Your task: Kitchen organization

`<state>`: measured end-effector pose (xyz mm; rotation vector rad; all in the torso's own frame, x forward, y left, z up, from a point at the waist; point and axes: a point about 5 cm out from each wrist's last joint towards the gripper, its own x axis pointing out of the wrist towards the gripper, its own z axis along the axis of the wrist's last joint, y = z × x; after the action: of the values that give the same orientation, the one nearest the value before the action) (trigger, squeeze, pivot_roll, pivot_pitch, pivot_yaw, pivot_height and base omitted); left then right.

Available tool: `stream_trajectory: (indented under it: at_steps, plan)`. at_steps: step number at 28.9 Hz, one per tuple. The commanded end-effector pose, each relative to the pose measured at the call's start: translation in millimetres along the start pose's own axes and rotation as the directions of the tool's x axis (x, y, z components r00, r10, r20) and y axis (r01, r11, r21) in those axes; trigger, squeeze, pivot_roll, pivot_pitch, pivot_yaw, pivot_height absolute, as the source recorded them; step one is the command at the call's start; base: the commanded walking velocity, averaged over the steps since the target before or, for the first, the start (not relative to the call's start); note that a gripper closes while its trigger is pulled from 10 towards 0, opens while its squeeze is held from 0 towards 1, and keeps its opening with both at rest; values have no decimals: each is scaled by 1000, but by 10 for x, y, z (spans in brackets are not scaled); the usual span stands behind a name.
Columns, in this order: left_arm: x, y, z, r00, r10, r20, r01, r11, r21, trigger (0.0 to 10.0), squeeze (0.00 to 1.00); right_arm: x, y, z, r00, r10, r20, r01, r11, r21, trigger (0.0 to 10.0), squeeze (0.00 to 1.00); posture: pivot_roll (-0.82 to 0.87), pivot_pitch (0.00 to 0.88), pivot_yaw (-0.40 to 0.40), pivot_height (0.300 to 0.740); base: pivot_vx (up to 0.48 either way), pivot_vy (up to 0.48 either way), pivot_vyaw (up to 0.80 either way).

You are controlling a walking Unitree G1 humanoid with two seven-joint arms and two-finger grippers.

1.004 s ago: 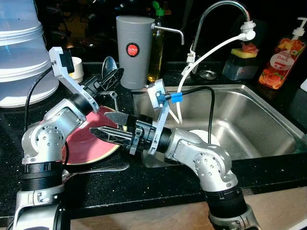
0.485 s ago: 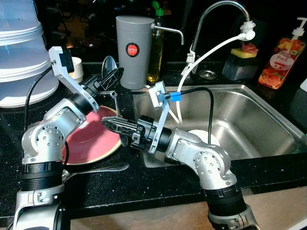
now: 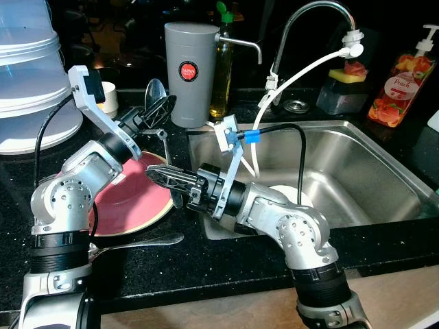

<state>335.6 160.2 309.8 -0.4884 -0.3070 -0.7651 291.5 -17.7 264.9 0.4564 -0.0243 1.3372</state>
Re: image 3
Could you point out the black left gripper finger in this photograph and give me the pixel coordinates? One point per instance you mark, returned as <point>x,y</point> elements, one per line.
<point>163,111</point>

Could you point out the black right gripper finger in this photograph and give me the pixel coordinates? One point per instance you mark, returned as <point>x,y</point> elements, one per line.
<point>182,193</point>
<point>171,175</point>

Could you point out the silver metal spoon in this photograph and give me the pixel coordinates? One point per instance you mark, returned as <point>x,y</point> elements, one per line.
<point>151,240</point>
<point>155,89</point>

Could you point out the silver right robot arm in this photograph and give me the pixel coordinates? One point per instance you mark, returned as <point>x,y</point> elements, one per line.
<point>288,226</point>

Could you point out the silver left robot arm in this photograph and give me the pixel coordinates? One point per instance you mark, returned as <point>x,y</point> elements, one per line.
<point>68,199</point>

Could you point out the chrome gooseneck kitchen faucet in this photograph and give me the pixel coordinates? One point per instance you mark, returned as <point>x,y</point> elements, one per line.
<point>322,3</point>

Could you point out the grey water filter canister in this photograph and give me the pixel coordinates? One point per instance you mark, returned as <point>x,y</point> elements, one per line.
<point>192,96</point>

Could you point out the white printed mug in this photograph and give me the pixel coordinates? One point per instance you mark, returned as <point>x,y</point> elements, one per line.
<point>110,106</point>

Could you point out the olive oil glass bottle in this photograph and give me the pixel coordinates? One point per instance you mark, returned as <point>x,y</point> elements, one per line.
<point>221,89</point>

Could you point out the white round dish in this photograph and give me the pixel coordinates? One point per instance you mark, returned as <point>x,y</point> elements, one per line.
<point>285,194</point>

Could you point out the small chrome filter tap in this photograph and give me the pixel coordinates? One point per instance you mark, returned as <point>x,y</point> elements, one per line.
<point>243,42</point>

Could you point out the white board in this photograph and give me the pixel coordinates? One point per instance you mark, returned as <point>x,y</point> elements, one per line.
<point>434,122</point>

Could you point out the white tiered storage container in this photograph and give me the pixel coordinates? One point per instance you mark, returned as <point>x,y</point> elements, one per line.
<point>27,82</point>

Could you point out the stainless steel sink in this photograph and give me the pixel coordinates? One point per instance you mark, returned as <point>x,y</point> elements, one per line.
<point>357,171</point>

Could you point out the peach dish soap pump bottle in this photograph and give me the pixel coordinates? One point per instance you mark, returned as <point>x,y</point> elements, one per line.
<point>398,89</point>

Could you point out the dark clear sponge holder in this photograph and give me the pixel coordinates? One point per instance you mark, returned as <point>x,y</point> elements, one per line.
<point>339,99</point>

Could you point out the yellow sponge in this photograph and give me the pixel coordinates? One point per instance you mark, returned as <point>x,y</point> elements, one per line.
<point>339,74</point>

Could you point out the red scouring pad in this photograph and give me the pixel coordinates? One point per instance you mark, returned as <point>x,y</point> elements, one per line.
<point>357,67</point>

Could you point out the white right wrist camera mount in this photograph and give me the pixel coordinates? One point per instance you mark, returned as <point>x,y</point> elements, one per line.
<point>233,164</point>

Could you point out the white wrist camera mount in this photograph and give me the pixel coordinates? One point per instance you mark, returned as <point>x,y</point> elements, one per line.
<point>233,164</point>
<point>99,116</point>

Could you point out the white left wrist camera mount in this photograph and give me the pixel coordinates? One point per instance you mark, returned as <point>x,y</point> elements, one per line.
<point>99,116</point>

